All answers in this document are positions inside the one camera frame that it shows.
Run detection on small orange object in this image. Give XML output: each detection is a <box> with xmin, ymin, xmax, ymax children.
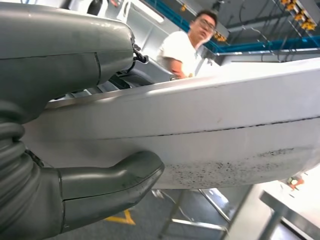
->
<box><xmin>286</xmin><ymin>175</ymin><xmax>305</xmax><ymax>191</ymax></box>

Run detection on steel workbench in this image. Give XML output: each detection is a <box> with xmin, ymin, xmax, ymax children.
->
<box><xmin>259</xmin><ymin>165</ymin><xmax>320</xmax><ymax>240</ymax></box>

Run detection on person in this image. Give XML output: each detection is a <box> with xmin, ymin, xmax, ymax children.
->
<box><xmin>155</xmin><ymin>9</ymin><xmax>218</xmax><ymax>80</ymax></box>

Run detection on steel table frame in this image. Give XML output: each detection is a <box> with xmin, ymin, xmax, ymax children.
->
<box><xmin>151</xmin><ymin>185</ymin><xmax>253</xmax><ymax>240</ymax></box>

